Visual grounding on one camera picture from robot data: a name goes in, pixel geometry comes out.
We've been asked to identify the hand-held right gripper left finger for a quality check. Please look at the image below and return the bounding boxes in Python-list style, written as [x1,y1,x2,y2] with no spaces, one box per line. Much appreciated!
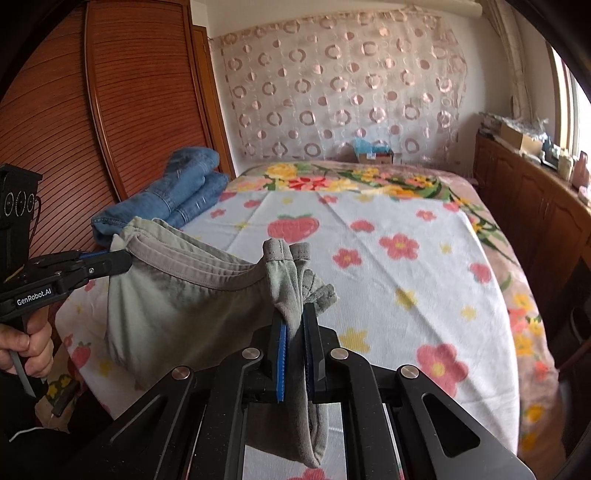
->
[76,315,291,480]

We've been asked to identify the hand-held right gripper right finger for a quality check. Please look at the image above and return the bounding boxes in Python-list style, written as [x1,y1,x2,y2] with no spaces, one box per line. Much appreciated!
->
[302,302,536,480]

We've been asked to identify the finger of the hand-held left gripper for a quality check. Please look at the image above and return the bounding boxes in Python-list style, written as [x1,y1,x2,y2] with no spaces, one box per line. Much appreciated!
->
[28,250,115,268]
[60,248,134,280]

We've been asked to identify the grey pants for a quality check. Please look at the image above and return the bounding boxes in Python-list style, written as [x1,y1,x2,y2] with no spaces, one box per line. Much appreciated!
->
[105,218,338,469]

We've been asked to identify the person's left forearm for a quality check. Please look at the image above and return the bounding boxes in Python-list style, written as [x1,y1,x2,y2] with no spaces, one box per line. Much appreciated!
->
[0,369,116,480]

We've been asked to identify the person's left hand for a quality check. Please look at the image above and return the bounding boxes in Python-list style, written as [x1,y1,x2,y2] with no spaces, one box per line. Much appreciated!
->
[0,320,54,382]

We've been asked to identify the white floral bed sheet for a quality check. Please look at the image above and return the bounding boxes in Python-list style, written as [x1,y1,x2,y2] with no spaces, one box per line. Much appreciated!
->
[55,185,520,480]

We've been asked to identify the folded blue jeans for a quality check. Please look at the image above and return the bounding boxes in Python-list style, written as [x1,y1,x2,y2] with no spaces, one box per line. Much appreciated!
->
[91,147,230,245]

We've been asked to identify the wooden louvered wardrobe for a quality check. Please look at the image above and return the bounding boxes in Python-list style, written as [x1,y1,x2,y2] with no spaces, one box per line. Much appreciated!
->
[0,0,234,273]

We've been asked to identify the small cardboard box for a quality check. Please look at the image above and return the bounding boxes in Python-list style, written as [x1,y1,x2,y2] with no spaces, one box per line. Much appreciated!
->
[360,148,396,165]

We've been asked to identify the blue tissue pack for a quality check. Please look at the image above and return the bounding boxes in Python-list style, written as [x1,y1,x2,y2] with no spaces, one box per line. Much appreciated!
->
[353,137,387,156]

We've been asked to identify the pink floral blanket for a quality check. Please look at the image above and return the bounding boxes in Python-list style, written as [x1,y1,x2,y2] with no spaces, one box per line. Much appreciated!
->
[44,161,557,462]

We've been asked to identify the wooden side cabinet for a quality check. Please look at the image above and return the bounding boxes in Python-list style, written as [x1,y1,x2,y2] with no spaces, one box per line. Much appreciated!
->
[473,131,591,352]

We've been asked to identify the circle-patterned sheer curtain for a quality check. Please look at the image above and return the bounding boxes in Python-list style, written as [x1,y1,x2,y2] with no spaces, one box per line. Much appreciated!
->
[219,11,467,162]

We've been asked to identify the open cardboard box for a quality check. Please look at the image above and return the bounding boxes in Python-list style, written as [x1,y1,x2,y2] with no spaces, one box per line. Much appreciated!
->
[501,124,544,156]

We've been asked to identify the white lace curtain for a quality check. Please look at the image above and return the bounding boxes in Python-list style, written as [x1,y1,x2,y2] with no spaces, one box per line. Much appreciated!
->
[489,0,533,121]

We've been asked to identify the window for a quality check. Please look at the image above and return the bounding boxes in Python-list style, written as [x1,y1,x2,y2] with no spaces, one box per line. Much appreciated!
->
[547,41,591,162]

